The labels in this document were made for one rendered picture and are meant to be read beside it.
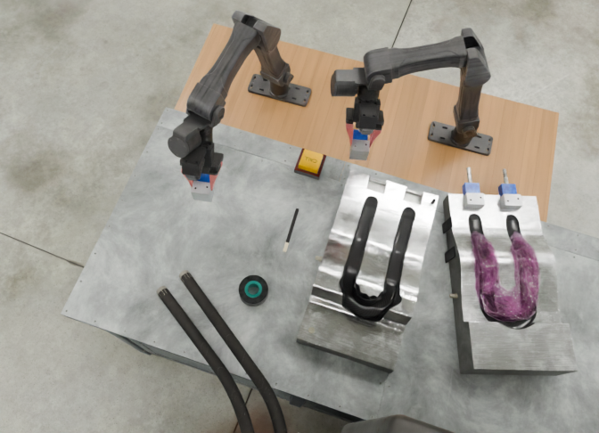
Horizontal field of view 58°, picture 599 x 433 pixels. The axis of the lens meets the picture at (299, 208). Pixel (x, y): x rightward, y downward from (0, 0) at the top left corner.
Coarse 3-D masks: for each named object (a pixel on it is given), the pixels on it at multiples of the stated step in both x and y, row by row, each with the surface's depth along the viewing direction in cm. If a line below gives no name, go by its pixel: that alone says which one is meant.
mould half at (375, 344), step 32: (352, 192) 152; (384, 192) 152; (352, 224) 148; (384, 224) 149; (416, 224) 149; (384, 256) 144; (416, 256) 146; (320, 288) 136; (416, 288) 138; (320, 320) 140; (352, 320) 140; (384, 320) 140; (352, 352) 137; (384, 352) 137
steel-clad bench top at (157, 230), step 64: (128, 192) 159; (256, 192) 160; (320, 192) 161; (448, 192) 163; (128, 256) 151; (192, 256) 152; (256, 256) 152; (320, 256) 153; (576, 256) 156; (128, 320) 144; (192, 320) 145; (256, 320) 145; (448, 320) 147; (576, 320) 149; (320, 384) 139; (384, 384) 140; (448, 384) 141; (512, 384) 141; (576, 384) 142
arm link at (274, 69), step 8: (248, 24) 135; (256, 48) 142; (264, 48) 137; (264, 56) 146; (272, 56) 147; (280, 56) 153; (264, 64) 152; (272, 64) 151; (280, 64) 156; (288, 64) 160; (264, 72) 160; (272, 72) 156; (280, 72) 158; (272, 80) 162; (280, 80) 160
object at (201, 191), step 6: (204, 174) 147; (198, 180) 146; (204, 180) 146; (198, 186) 144; (204, 186) 144; (192, 192) 143; (198, 192) 143; (204, 192) 143; (210, 192) 145; (198, 198) 146; (204, 198) 146; (210, 198) 146
